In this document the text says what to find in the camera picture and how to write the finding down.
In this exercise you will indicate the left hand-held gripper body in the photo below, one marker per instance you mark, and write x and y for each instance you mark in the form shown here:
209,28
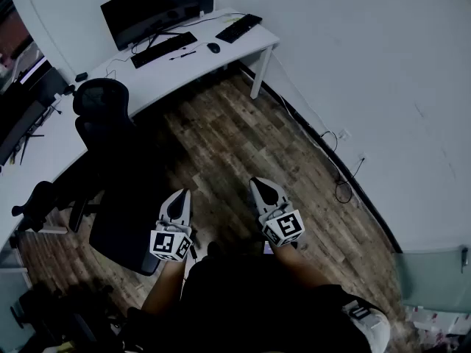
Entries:
171,243

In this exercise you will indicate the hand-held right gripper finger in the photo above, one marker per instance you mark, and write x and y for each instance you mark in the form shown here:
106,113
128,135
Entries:
257,200
278,197

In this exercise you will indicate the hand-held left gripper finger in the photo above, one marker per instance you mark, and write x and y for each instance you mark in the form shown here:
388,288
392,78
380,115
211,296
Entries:
166,210
187,212

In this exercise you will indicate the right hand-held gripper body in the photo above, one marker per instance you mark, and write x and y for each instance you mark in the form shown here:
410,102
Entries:
283,228

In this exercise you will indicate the black mouse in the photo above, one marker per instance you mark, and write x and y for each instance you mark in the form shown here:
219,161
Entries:
213,48

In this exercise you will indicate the person's left forearm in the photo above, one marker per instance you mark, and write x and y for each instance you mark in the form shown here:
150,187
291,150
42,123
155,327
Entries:
165,285

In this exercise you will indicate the person's right forearm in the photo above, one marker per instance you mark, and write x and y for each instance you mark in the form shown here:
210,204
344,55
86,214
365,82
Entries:
294,263

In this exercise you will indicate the small lit screen device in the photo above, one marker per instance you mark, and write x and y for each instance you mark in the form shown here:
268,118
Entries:
268,248

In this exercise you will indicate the black mesh office chair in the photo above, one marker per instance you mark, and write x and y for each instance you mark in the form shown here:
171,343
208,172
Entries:
117,182

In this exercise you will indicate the person's black shirt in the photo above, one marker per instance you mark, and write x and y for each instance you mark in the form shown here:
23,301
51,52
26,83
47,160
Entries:
257,307

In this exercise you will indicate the white desk leg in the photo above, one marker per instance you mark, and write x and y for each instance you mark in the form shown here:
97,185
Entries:
261,72

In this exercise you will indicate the black bag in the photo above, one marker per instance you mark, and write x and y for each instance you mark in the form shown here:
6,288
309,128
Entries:
66,318

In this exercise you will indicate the frosted glass panel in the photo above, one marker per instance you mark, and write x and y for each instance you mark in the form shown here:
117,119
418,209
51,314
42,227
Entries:
430,281

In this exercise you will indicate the small black power adapter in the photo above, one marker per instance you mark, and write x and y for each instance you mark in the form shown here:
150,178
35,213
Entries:
81,76

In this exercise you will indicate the large black keyboard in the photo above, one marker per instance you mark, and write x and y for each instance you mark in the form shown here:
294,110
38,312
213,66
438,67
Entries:
162,50

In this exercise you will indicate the black flat monitor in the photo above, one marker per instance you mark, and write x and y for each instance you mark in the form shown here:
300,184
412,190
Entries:
18,131

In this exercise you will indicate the small black keyboard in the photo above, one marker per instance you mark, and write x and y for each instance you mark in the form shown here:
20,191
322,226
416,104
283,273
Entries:
239,28

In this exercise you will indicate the white and pink packages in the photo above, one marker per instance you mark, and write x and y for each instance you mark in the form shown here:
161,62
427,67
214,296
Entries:
438,324

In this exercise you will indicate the yellow packet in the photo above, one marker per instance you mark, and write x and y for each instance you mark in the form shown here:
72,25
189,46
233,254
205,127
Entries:
231,19

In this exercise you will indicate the black curved monitor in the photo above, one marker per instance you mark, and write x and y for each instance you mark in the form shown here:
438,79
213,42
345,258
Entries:
147,9

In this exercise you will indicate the white wall socket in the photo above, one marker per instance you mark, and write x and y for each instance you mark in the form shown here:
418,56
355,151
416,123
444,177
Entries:
345,134
363,157

